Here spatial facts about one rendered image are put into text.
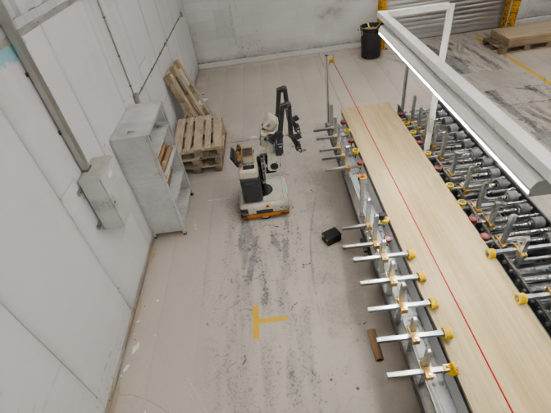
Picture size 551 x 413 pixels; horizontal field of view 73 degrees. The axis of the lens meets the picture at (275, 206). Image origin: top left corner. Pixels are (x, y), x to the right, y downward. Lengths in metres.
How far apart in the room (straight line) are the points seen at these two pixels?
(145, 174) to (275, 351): 2.49
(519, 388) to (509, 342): 0.31
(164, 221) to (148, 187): 0.58
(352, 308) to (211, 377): 1.56
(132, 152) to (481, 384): 3.88
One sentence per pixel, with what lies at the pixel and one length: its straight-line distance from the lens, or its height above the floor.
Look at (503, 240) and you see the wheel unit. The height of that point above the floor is 0.87.
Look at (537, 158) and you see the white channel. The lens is 1.92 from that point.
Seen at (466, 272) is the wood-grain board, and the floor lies 0.90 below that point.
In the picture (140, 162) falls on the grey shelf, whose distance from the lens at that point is 4.60.
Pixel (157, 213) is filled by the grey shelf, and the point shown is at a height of 0.43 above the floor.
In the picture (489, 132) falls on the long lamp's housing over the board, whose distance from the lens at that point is 2.20.
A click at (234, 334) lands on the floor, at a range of 4.09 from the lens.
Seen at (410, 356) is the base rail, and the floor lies 0.70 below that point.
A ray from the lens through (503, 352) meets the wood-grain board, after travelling 3.10.
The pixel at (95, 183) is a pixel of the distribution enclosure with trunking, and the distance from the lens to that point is 3.74.
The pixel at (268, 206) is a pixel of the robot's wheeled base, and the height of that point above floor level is 0.25.
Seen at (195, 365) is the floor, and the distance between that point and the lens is 4.04.
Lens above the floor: 3.45
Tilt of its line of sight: 40 degrees down
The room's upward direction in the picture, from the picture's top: 9 degrees counter-clockwise
